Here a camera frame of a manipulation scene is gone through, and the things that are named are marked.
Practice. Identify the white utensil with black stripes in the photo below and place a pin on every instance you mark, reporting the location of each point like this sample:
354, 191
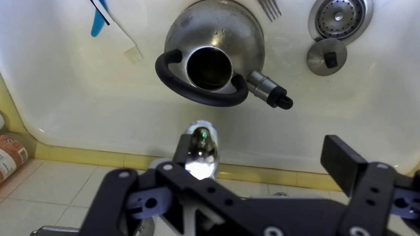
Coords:
126, 44

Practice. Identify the blue plastic utensil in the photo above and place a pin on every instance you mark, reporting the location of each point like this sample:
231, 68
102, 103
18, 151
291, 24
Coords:
99, 22

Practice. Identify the steel fork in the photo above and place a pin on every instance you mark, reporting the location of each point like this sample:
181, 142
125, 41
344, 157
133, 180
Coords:
270, 9

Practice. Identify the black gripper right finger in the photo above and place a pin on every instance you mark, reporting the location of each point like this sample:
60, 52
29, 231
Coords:
375, 201

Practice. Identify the chrome wall faucet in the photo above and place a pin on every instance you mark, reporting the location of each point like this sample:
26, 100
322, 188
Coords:
202, 153

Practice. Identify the brown soap pump bottle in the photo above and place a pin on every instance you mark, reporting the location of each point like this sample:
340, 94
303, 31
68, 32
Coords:
11, 158

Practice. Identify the steel sink drain strainer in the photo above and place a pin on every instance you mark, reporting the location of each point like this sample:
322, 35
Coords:
339, 18

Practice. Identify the steel drain stopper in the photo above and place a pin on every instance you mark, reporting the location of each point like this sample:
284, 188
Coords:
319, 60

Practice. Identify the white enamel sink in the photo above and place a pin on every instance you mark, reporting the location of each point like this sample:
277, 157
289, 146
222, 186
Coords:
66, 96

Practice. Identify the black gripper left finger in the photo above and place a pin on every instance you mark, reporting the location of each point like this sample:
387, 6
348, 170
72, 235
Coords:
118, 201

